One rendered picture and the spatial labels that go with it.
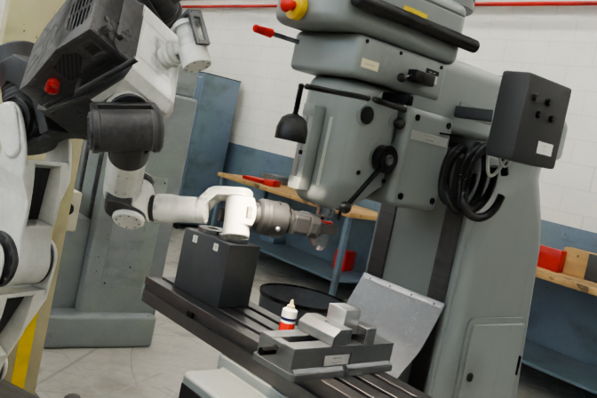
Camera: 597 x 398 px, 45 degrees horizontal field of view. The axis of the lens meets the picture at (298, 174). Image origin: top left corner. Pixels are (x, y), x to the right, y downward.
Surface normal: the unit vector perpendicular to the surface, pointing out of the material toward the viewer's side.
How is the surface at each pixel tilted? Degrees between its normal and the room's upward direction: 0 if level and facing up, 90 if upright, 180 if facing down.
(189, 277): 90
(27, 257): 81
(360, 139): 90
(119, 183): 141
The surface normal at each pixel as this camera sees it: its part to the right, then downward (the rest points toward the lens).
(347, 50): -0.75, -0.12
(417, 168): 0.63, 0.18
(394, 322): -0.57, -0.56
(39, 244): 0.88, 0.04
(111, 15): 0.83, -0.35
